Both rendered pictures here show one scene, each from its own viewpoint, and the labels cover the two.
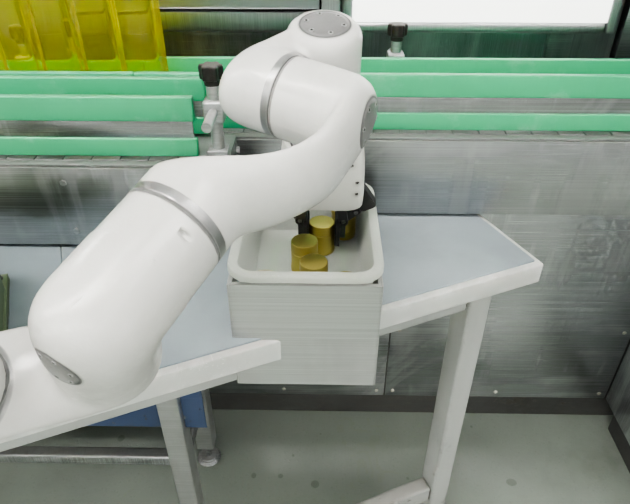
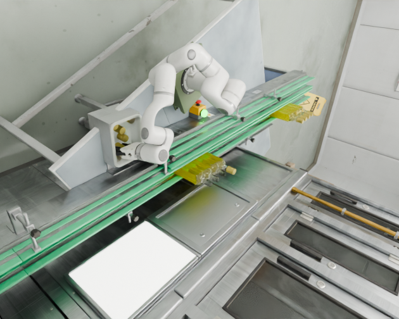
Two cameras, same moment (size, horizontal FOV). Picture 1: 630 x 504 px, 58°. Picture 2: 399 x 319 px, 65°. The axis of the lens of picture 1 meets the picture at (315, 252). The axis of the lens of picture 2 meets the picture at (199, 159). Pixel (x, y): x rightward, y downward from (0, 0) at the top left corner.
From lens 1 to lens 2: 100 cm
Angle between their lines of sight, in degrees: 42
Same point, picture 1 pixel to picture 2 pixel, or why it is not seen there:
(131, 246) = (170, 81)
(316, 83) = (159, 131)
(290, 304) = (123, 114)
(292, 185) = (152, 107)
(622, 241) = not seen: outside the picture
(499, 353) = not seen: outside the picture
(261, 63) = (169, 134)
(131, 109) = (180, 148)
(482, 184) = (80, 192)
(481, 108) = (99, 206)
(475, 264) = (73, 161)
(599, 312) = not seen: outside the picture
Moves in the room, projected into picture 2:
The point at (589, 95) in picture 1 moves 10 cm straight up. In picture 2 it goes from (69, 226) to (85, 238)
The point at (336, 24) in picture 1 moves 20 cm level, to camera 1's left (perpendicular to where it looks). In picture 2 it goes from (161, 156) to (194, 138)
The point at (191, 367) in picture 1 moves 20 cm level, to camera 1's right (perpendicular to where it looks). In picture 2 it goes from (133, 96) to (97, 109)
